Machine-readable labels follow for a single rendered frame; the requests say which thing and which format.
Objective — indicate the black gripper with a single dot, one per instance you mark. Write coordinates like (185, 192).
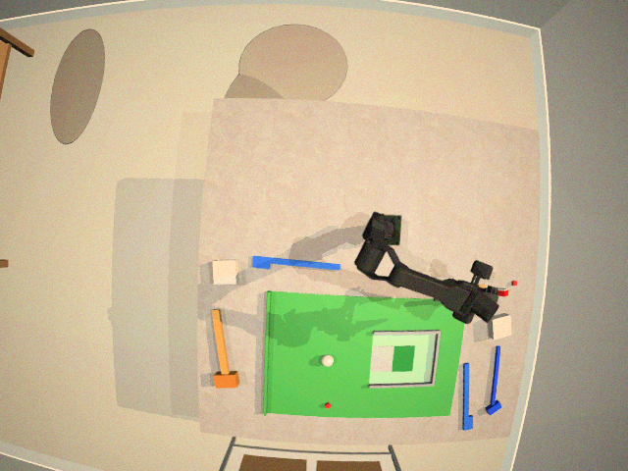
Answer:
(482, 271)

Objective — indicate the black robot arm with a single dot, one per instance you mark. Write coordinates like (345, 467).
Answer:
(456, 296)

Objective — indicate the green putting mat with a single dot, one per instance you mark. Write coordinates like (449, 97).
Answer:
(306, 326)

